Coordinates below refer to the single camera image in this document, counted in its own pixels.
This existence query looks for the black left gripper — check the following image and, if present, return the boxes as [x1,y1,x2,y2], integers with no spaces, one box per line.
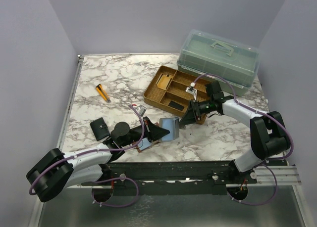
[121,117,170,147]

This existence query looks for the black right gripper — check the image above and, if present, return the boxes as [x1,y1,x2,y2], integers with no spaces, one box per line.
[179,99,213,126]

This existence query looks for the grey card holder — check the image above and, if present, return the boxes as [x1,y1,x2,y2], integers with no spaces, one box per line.
[159,117,179,142]

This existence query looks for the brown open card holder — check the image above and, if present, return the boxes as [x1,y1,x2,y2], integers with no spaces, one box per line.
[136,138,159,152]

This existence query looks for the yellow cards in tray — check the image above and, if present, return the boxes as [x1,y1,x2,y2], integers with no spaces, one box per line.
[156,74,173,90]

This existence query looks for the black card holder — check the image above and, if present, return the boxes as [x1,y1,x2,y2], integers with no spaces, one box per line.
[90,117,110,141]

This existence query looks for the woven wicker divided tray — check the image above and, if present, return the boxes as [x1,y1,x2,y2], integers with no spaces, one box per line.
[143,66,196,117]

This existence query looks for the clear green plastic toolbox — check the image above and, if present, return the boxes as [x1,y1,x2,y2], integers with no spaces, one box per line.
[177,30,260,96]

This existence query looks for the orange utility knife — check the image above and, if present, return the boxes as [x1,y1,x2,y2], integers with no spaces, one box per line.
[96,84,111,103]

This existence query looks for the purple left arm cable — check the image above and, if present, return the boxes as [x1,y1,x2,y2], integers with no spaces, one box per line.
[29,104,147,208]

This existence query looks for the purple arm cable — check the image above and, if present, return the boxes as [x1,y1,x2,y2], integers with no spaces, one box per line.
[193,73,295,205]
[29,104,147,208]

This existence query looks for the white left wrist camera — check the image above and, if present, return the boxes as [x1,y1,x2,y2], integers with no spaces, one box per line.
[136,105,147,117]

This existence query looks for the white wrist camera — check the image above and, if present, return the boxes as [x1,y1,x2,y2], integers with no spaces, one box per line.
[185,82,197,100]
[136,105,147,117]

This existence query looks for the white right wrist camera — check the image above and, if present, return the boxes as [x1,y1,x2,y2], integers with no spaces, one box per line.
[185,82,197,100]

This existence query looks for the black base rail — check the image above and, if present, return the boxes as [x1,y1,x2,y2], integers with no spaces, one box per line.
[83,161,257,196]

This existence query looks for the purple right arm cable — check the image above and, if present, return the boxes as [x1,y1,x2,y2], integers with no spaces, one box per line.
[193,73,295,205]

